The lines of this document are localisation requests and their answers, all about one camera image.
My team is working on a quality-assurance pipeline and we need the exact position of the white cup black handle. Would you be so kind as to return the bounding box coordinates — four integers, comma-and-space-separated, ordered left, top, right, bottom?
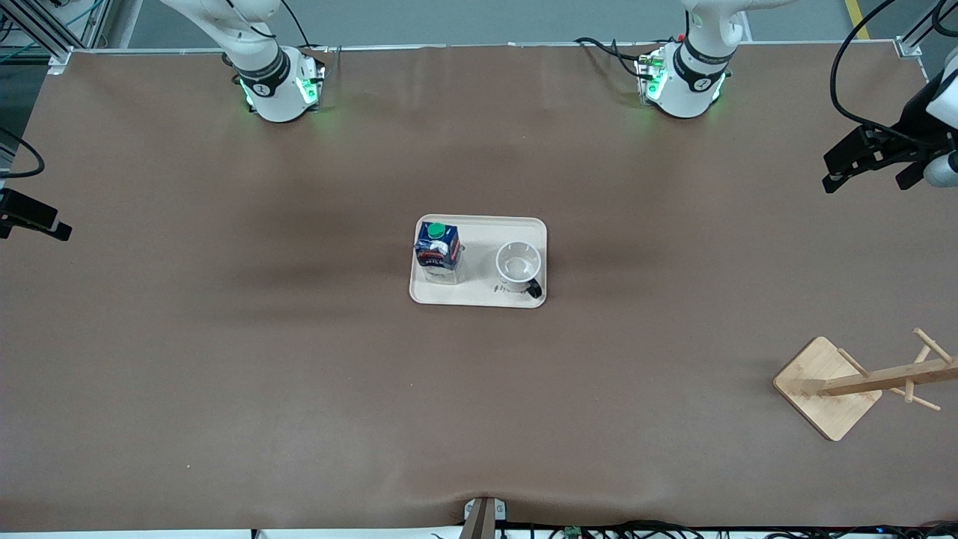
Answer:
495, 240, 544, 300

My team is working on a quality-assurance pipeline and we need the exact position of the wooden cup rack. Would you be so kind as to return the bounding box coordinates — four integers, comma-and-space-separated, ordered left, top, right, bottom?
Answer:
772, 327, 958, 442

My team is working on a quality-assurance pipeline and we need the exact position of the blue milk carton green cap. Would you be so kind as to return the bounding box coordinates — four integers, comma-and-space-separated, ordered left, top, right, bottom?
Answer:
414, 222, 463, 285

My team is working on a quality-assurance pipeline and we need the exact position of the brown table cover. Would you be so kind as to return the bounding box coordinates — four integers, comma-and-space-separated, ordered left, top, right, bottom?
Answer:
0, 42, 958, 533

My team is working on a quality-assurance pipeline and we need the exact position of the cream rectangular tray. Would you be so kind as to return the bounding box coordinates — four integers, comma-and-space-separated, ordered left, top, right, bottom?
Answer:
409, 216, 548, 309

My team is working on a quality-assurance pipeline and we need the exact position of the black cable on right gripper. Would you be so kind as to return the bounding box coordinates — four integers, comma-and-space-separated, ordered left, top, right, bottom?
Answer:
0, 127, 46, 180

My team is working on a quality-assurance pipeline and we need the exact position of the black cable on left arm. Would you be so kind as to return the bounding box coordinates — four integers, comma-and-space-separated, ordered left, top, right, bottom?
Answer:
829, 0, 918, 144

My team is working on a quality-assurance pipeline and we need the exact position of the aluminium frame corner strut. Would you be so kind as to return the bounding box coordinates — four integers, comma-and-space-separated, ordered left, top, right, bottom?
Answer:
897, 0, 958, 61

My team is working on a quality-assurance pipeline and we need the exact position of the aluminium frame with cables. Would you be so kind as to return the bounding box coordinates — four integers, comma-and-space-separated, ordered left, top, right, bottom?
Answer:
0, 0, 115, 76

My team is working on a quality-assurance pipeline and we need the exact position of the black cable at left base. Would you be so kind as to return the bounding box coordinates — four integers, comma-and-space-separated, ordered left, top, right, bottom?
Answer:
574, 36, 653, 77

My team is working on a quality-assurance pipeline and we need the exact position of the black cable at base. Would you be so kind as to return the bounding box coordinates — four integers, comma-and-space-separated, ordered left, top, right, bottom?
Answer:
574, 36, 653, 77
222, 0, 330, 55

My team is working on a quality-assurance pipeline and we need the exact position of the black cable at right base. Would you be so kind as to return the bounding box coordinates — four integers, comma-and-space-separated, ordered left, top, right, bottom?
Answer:
222, 0, 330, 55

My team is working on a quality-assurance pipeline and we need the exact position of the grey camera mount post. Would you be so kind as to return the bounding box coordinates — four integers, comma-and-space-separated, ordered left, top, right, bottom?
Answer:
463, 497, 507, 539

